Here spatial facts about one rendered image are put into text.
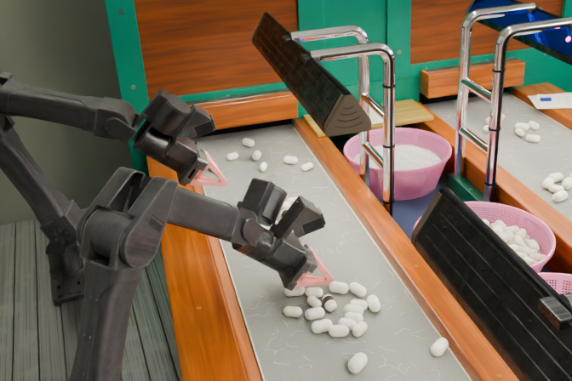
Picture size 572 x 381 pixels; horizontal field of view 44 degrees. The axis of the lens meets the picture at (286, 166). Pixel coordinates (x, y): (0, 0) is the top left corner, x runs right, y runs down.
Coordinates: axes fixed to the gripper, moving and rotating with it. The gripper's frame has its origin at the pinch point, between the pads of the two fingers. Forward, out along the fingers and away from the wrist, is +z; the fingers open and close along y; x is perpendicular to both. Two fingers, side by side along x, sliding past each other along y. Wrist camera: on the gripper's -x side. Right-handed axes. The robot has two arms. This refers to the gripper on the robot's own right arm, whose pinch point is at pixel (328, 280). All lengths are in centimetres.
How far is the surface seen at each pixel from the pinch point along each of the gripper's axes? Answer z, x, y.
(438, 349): 8.3, -6.9, -23.4
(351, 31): -10, -38, 36
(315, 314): -3.5, 3.4, -8.5
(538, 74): 66, -61, 78
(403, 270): 10.0, -9.2, -2.2
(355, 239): 8.9, -5.2, 14.4
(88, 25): -42, 14, 154
